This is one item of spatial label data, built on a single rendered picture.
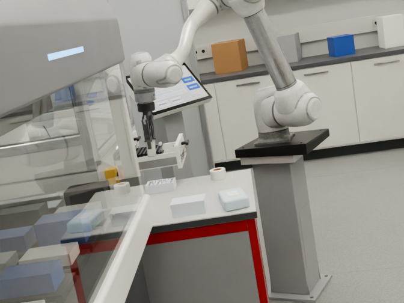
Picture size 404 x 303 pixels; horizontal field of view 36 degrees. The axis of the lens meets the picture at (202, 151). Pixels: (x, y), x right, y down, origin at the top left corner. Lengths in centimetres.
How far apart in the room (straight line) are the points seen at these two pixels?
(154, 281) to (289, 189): 100
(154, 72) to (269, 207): 102
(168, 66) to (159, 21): 207
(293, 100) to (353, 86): 295
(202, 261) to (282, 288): 106
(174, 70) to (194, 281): 82
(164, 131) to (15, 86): 281
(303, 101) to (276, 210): 60
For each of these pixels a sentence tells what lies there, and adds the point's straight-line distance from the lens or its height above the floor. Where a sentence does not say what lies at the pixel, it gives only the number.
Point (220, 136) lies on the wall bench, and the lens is 590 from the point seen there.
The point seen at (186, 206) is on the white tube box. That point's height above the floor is 80.
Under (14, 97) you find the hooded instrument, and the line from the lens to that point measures 106.
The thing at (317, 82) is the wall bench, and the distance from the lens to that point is 579.
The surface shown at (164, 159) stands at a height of 87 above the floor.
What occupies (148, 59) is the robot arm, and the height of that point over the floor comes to 132.
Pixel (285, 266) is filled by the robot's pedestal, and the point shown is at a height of 17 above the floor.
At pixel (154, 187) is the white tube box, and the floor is 79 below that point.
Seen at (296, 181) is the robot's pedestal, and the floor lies 60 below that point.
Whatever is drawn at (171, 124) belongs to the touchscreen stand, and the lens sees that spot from 386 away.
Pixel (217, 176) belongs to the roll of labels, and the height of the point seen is 78.
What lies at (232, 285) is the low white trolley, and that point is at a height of 48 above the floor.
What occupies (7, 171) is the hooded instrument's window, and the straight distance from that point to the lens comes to 102.
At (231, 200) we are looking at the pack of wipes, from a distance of 229.
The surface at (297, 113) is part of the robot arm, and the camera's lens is 290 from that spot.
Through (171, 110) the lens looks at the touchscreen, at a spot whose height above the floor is 96.
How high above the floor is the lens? 146
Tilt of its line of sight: 12 degrees down
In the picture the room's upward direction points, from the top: 10 degrees counter-clockwise
